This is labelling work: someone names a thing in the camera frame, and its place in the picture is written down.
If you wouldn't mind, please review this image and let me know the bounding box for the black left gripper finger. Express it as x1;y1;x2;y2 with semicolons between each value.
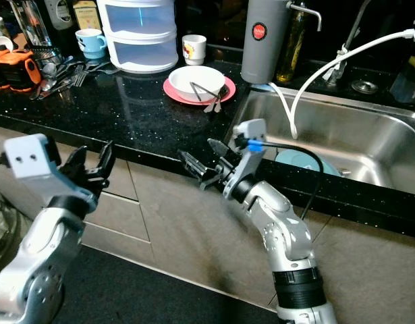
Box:
63;146;89;178
95;140;117;185

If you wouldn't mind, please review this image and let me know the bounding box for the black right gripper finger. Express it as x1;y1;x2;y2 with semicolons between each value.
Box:
206;138;236;165
179;150;219;189

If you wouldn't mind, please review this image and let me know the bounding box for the pink plate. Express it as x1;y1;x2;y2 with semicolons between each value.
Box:
163;74;237;107

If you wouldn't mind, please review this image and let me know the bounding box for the light blue plate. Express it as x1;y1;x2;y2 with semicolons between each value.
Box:
275;150;343;178

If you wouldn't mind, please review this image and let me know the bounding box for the short white tube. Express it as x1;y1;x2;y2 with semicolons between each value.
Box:
268;82;297;132

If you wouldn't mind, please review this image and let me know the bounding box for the steel fork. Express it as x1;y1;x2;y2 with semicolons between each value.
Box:
69;67;90;88

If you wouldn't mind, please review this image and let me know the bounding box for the steel spoon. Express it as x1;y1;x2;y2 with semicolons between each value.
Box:
42;64;63;99

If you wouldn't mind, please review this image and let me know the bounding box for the olive camouflage fabric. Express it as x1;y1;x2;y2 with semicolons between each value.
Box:
0;192;32;277

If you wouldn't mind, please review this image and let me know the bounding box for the grey thermos jug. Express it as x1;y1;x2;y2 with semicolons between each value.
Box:
241;0;323;85

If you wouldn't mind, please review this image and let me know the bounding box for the white printed mug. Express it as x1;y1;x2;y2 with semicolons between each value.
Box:
182;34;208;66

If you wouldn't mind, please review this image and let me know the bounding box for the olive oil bottle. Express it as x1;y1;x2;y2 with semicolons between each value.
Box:
276;7;308;84

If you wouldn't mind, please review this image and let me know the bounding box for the blue mug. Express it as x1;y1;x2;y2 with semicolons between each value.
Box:
76;28;108;60

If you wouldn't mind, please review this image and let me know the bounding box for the white stacked food container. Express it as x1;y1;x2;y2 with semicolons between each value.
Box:
97;0;179;74

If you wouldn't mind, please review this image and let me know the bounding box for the tall glass jar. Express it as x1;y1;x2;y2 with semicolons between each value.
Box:
8;0;56;51

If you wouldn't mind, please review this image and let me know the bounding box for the chrome faucet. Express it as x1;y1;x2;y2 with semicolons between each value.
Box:
325;0;373;85

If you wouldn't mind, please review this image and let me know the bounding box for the yellow box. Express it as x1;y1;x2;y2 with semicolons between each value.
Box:
72;0;102;31

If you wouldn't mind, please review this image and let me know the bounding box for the stainless steel sink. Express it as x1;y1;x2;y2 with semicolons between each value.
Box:
227;88;415;196

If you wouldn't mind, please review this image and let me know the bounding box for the dark bottle with white label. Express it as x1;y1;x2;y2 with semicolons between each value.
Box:
44;0;74;31

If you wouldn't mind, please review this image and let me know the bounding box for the round steel drain plug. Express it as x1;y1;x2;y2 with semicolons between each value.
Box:
350;79;379;95

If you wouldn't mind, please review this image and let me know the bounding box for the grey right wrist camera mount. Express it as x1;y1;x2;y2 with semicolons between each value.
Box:
224;119;269;200

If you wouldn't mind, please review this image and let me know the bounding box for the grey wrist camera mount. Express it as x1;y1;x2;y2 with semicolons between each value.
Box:
224;119;269;200
3;133;65;205

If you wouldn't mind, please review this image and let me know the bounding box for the black cable with blue tape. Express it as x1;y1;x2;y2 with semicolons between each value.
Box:
241;137;326;220

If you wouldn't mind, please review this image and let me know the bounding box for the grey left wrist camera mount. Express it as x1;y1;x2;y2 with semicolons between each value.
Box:
3;133;65;205

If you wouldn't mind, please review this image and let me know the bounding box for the long white hose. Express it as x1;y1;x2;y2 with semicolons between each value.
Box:
290;17;415;139

